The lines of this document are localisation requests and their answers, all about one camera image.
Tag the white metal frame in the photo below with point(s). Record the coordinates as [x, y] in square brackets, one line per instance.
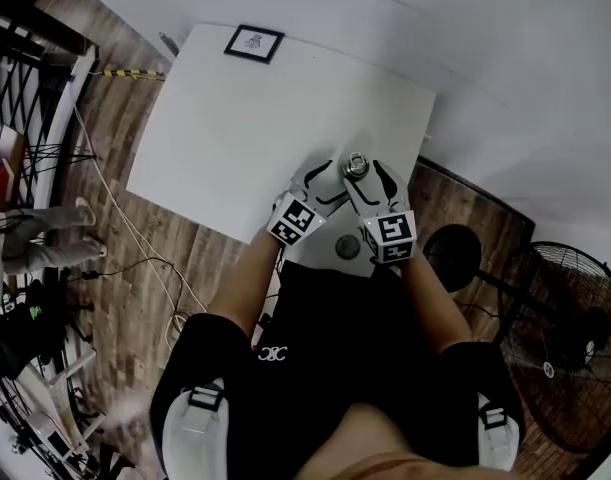
[60, 398]

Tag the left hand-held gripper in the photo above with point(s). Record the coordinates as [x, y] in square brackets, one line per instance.
[295, 218]

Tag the black pedestal fan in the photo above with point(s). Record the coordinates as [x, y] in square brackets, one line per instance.
[560, 348]

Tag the small grey floor object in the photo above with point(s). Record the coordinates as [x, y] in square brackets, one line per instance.
[168, 43]

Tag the silver metal bottle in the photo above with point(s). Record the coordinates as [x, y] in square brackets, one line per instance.
[343, 169]

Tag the dark round table grommet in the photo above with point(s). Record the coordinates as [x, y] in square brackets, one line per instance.
[347, 246]

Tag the person's black shirt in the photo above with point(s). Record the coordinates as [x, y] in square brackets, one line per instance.
[335, 348]

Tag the red book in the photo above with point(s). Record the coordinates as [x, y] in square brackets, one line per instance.
[5, 178]

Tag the yellow black striped tape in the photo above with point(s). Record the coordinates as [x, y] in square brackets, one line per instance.
[130, 73]

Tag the person's right forearm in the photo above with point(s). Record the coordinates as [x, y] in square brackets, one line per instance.
[435, 303]

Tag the black bag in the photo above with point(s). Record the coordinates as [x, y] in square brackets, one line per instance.
[15, 333]

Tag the person's left forearm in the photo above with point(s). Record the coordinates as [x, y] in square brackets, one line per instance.
[250, 283]

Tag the black metal rack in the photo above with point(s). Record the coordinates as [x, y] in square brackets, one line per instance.
[20, 98]

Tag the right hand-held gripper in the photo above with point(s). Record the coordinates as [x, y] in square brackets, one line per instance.
[391, 235]

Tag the black framed picture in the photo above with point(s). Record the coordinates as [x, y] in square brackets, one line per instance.
[255, 43]

